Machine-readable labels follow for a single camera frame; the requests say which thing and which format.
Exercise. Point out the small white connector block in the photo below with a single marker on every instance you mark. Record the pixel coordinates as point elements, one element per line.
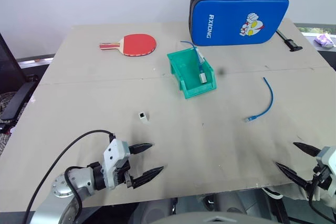
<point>143,117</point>

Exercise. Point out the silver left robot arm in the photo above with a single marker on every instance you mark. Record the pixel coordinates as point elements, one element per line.
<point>78,179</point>

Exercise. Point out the purple white packet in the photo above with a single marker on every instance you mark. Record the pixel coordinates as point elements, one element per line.
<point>325,40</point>

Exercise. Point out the small silver metal block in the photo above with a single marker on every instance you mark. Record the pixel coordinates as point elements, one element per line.
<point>203,78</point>

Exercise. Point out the green plastic bin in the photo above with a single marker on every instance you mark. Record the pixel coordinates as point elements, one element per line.
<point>187,77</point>

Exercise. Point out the red table tennis paddle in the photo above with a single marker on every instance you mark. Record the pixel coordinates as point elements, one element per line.
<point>139,45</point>

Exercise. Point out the blue black kick pad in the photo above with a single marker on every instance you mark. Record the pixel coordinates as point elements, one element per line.
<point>231,19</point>

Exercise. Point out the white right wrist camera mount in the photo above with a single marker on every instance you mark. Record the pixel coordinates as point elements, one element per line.
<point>326,157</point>

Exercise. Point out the black office chair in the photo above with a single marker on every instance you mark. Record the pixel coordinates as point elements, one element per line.
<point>13,77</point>

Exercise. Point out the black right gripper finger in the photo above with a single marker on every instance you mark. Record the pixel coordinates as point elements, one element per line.
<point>292,175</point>
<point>308,149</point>

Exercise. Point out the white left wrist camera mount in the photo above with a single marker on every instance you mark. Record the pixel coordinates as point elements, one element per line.
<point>113,155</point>

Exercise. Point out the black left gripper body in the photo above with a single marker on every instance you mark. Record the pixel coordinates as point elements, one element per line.
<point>122,171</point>

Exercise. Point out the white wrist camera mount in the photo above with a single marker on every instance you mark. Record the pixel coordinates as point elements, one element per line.
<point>326,157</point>
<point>113,155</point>

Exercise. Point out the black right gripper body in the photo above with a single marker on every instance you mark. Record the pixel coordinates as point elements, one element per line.
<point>322,176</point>

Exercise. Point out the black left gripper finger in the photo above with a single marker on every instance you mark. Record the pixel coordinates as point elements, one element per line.
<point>140,148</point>
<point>147,176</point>

